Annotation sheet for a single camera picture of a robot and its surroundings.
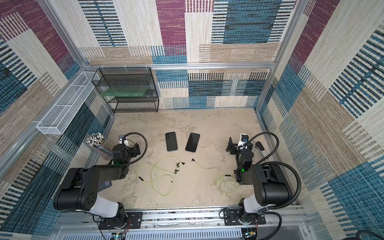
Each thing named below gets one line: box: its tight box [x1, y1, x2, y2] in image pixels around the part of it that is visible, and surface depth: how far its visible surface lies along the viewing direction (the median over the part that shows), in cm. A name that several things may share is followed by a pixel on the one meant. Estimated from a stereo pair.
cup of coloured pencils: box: [86, 132, 114, 161], surface depth 86 cm
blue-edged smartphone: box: [185, 132, 200, 152], surface depth 103 cm
